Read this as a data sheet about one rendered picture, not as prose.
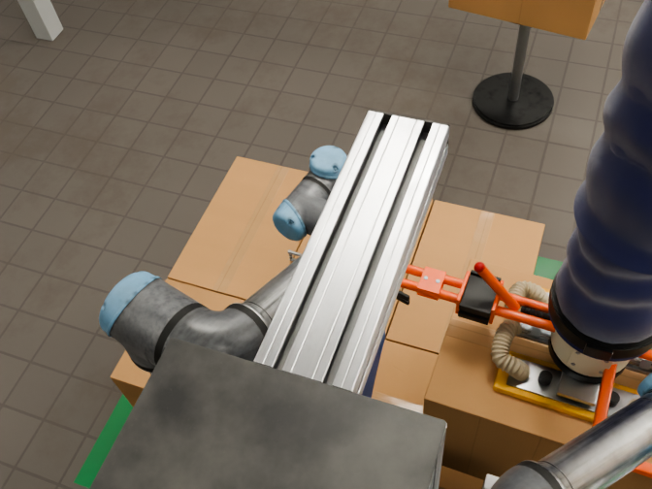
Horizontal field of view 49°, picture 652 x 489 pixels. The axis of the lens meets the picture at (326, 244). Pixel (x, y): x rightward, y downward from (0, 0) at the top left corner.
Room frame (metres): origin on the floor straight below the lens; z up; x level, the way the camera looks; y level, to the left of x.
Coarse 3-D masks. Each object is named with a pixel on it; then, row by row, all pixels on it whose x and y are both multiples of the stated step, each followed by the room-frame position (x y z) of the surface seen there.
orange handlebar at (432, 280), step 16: (416, 272) 0.87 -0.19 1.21; (432, 272) 0.86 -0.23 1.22; (416, 288) 0.83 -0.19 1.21; (432, 288) 0.82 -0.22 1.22; (528, 304) 0.75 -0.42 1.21; (544, 304) 0.74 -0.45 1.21; (528, 320) 0.71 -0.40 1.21; (544, 320) 0.70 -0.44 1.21; (608, 384) 0.54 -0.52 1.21; (608, 400) 0.51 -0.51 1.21
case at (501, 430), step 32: (448, 352) 0.73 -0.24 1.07; (480, 352) 0.72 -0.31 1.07; (544, 352) 0.69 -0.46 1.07; (448, 384) 0.65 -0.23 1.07; (480, 384) 0.64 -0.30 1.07; (448, 416) 0.60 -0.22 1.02; (480, 416) 0.57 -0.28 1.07; (512, 416) 0.56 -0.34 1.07; (544, 416) 0.55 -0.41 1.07; (448, 448) 0.59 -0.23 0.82; (480, 448) 0.56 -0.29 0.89; (512, 448) 0.53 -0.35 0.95; (544, 448) 0.50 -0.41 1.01; (640, 480) 0.40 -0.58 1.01
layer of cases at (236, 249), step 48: (240, 192) 1.77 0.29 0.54; (288, 192) 1.74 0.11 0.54; (192, 240) 1.58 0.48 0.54; (240, 240) 1.55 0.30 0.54; (288, 240) 1.52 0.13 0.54; (432, 240) 1.42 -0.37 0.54; (480, 240) 1.39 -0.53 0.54; (528, 240) 1.36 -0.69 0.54; (192, 288) 1.37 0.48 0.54; (240, 288) 1.34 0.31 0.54; (432, 336) 1.05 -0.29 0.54; (144, 384) 1.04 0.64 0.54; (384, 384) 0.91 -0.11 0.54; (480, 480) 0.58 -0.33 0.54
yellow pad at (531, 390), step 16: (512, 352) 0.70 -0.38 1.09; (544, 368) 0.65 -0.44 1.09; (496, 384) 0.63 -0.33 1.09; (512, 384) 0.62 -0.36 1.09; (528, 384) 0.61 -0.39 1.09; (544, 384) 0.60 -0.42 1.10; (528, 400) 0.58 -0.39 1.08; (544, 400) 0.57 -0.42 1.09; (560, 400) 0.57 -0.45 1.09; (624, 400) 0.55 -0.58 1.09; (576, 416) 0.53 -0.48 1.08; (592, 416) 0.52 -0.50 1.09; (608, 416) 0.52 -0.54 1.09
